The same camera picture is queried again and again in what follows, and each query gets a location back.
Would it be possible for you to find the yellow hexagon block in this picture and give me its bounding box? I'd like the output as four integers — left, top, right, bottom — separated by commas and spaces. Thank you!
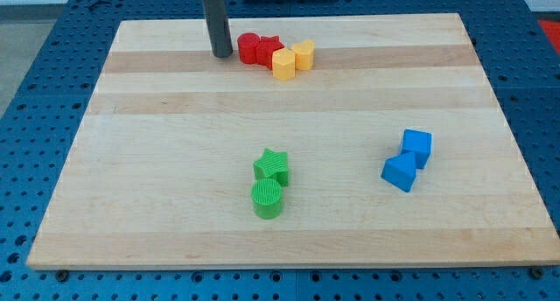
271, 48, 296, 81

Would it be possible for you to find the yellow heart block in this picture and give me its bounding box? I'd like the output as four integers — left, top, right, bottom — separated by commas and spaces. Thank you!
290, 39, 315, 71

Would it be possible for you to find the green star block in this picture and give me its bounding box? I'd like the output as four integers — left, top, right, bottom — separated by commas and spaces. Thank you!
253, 148, 290, 187

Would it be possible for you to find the green cylinder block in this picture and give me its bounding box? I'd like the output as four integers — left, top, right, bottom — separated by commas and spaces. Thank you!
251, 178, 284, 220

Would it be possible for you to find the red star block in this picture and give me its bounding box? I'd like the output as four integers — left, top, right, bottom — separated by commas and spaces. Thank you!
255, 36, 284, 70

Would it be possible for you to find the red cylinder block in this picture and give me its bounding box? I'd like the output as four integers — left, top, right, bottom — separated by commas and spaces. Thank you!
237, 32, 261, 65

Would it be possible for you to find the light wooden board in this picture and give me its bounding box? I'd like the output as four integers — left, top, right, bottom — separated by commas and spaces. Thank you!
27, 13, 559, 270

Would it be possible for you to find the blue triangle block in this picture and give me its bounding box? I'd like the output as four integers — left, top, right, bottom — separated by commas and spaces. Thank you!
381, 152, 417, 193

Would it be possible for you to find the blue cube block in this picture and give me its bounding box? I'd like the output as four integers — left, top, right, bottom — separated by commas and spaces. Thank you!
400, 129, 432, 170

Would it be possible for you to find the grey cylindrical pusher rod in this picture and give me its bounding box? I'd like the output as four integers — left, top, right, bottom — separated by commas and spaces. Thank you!
202, 0, 233, 59

